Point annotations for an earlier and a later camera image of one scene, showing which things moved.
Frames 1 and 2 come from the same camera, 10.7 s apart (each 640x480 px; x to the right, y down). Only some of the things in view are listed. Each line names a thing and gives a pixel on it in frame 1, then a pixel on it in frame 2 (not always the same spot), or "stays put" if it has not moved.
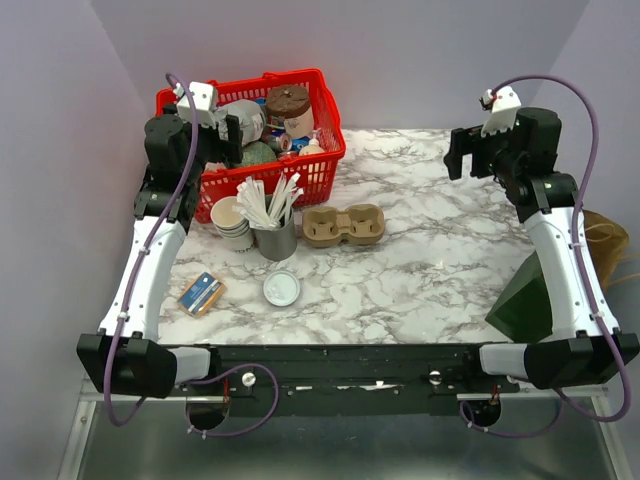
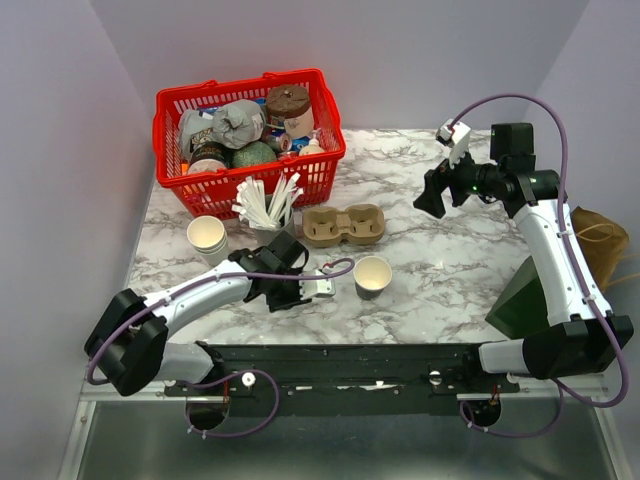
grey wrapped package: (250, 120) stays put
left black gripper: (227, 151) to (294, 301)
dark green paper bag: (523, 311) stays put
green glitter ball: (257, 152) stays put
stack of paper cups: (232, 225) to (208, 236)
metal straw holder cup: (280, 243) stays put
